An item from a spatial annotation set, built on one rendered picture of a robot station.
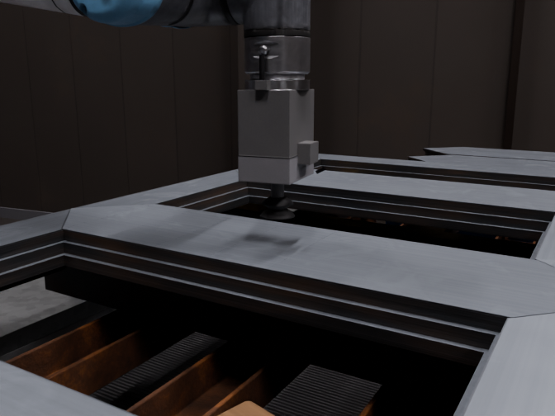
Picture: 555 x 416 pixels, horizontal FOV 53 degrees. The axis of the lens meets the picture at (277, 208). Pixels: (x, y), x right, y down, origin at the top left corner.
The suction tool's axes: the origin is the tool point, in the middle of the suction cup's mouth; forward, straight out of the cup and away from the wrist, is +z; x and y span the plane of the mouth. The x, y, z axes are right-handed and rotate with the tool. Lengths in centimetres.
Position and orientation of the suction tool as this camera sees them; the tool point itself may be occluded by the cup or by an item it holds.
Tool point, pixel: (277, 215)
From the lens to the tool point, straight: 68.3
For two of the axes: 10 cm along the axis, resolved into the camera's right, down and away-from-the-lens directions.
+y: 3.8, -2.1, 9.0
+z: 0.0, 9.7, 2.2
